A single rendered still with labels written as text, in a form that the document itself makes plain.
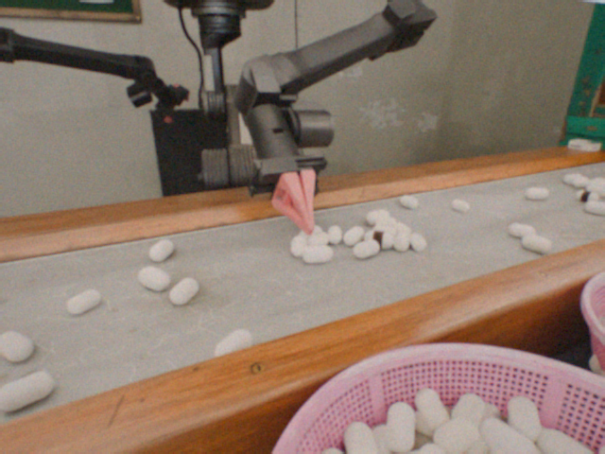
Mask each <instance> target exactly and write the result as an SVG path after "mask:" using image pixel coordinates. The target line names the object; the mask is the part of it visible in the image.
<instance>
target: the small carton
mask: <svg viewBox="0 0 605 454"><path fill-rule="evenodd" d="M600 146H601V143H598V142H591V141H584V140H579V139H578V140H569V143H568V148H576V149H582V150H589V151H594V150H600Z"/></svg>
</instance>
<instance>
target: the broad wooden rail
mask: <svg viewBox="0 0 605 454"><path fill-rule="evenodd" d="M603 162H605V149H602V148H601V149H600V150H594V151H589V150H582V149H576V148H568V146H561V147H554V148H538V149H531V150H524V151H515V152H508V153H500V154H493V156H485V157H477V158H470V159H462V160H454V161H446V162H439V163H432V164H423V165H415V166H402V167H394V168H386V169H378V170H371V171H363V172H356V173H348V174H340V175H332V176H325V177H318V180H319V183H318V187H319V190H320V191H319V193H318V195H317V196H316V197H314V199H313V211H318V210H323V209H329V208H335V207H341V206H347V205H353V204H359V203H364V202H371V201H381V200H387V199H393V198H399V197H403V196H411V195H416V194H422V193H427V192H434V191H440V190H445V189H451V188H457V187H463V186H464V185H469V184H475V183H485V182H492V181H498V180H504V179H509V178H515V177H522V176H527V175H532V174H538V173H544V172H550V171H556V170H562V169H567V168H574V167H580V166H590V165H597V164H598V163H603ZM271 196H272V193H267V194H259V195H254V197H253V198H251V196H250V193H249V190H248V187H243V188H234V189H226V190H218V191H211V192H204V193H196V194H188V195H180V196H173V197H164V198H158V199H150V200H142V201H127V202H120V203H113V204H104V205H97V206H89V207H80V208H74V209H66V210H59V211H50V212H42V213H36V214H27V215H20V216H12V217H3V218H0V264H4V263H10V262H16V261H22V260H28V259H34V258H40V257H46V256H51V255H58V254H63V253H68V252H73V251H79V250H86V249H92V248H97V247H103V246H109V245H115V244H121V243H127V242H132V241H138V240H145V239H151V238H156V237H162V236H173V235H178V234H184V233H190V232H195V231H201V230H208V229H214V228H219V227H225V226H231V225H237V224H243V223H249V222H255V221H260V220H267V219H273V218H283V217H285V215H284V214H283V213H282V212H280V211H279V210H277V209H276V208H275V207H274V206H273V204H272V201H271Z"/></svg>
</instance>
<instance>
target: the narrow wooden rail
mask: <svg viewBox="0 0 605 454"><path fill-rule="evenodd" d="M604 271H605V238H602V239H599V240H595V241H592V242H589V243H586V244H582V245H579V246H576V247H573V248H569V249H566V250H563V251H560V252H557V253H554V254H551V255H548V256H544V257H541V258H538V259H535V260H531V261H528V262H526V263H522V264H518V265H515V266H512V267H509V268H505V269H503V270H500V271H493V272H490V273H487V274H484V275H480V276H477V277H475V278H472V279H468V280H465V281H461V282H457V283H455V284H452V286H449V287H445V288H440V289H437V290H433V291H429V292H427V293H424V294H420V295H417V296H414V297H411V298H407V299H404V300H402V301H398V302H394V303H391V304H388V305H385V306H379V307H377V308H374V309H370V310H366V311H363V312H360V313H356V314H354V315H351V316H348V317H344V318H341V319H338V320H336V321H335V322H330V323H326V324H323V325H319V326H316V327H313V328H310V329H306V330H303V331H300V332H297V333H293V334H290V335H287V336H284V337H281V338H278V339H275V340H268V341H265V342H262V343H259V344H255V345H253V346H250V347H247V348H243V349H240V350H237V351H233V352H230V354H227V355H224V356H221V357H217V358H212V359H208V360H205V361H202V362H199V363H195V364H192V365H189V366H186V367H182V368H180V369H177V370H174V371H169V372H166V373H163V374H160V375H155V376H152V377H149V378H145V379H142V380H138V381H135V382H131V383H129V385H126V386H123V387H119V388H116V389H113V390H109V391H106V392H103V393H98V394H94V395H91V396H88V397H84V398H80V399H78V400H75V401H72V402H68V403H65V404H62V405H58V406H55V407H53V408H52V409H49V410H43V411H40V412H36V413H33V414H29V415H27V416H24V417H21V418H17V419H14V420H10V421H7V422H4V423H1V424H0V454H272V453H273V450H274V448H275V446H276V445H277V444H278V442H279V440H280V438H281V436H282V435H283V433H284V432H285V430H286V428H287V426H288V425H289V423H290V422H291V421H292V418H293V417H294V416H295V414H296V413H297V412H298V410H299V409H300V408H302V407H303V405H304V404H305V403H306V402H307V401H308V400H309V399H310V398H311V397H312V396H313V395H314V394H315V393H316V392H317V391H318V390H319V389H320V388H322V386H323V385H324V384H325V383H327V382H328V381H329V380H330V379H332V378H333V377H336V376H337V375H339V374H340V373H342V372H344V371H345V370H347V369H349V368H350V367H352V366H354V365H356V364H357V363H359V362H361V361H363V360H366V359H369V358H373V357H375V356H378V355H382V354H385V352H387V351H391V350H394V349H398V348H404V347H408V346H414V345H422V344H432V343H471V344H482V345H490V346H497V347H503V348H509V349H513V351H518V352H524V353H528V354H531V355H536V356H539V357H543V358H550V359H552V358H554V357H556V356H559V355H561V354H563V353H565V352H567V351H569V350H571V349H573V348H576V347H578V345H580V344H582V343H584V342H586V341H589V340H590V339H591V337H590V329H589V326H588V324H587V322H586V321H585V319H584V316H583V313H582V309H581V296H582V293H583V291H584V288H585V286H586V284H587V283H588V282H589V280H590V279H592V278H593V277H594V276H596V275H597V274H599V273H602V272H604Z"/></svg>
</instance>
